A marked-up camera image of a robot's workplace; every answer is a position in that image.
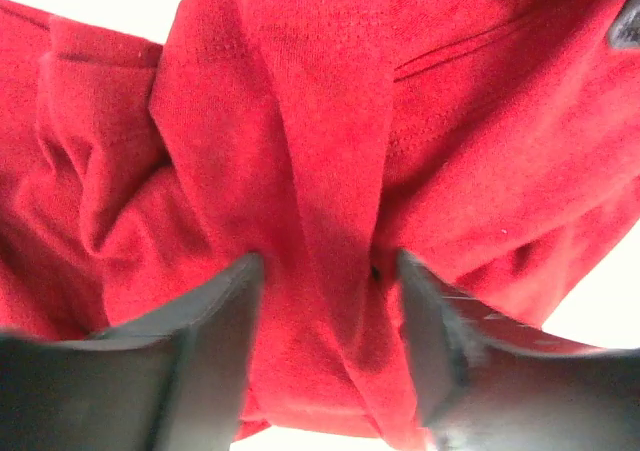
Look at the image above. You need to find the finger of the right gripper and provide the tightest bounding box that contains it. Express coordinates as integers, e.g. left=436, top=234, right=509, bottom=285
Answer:
left=607, top=0, right=640, bottom=50

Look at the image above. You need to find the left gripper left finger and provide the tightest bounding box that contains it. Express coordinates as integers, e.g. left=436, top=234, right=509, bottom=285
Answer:
left=1, top=253, right=264, bottom=451

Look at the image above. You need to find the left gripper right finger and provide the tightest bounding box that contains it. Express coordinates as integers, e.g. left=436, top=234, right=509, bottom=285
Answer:
left=397, top=250, right=639, bottom=451

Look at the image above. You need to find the red t shirt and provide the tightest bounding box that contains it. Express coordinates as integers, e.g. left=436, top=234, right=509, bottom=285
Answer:
left=1, top=0, right=639, bottom=450

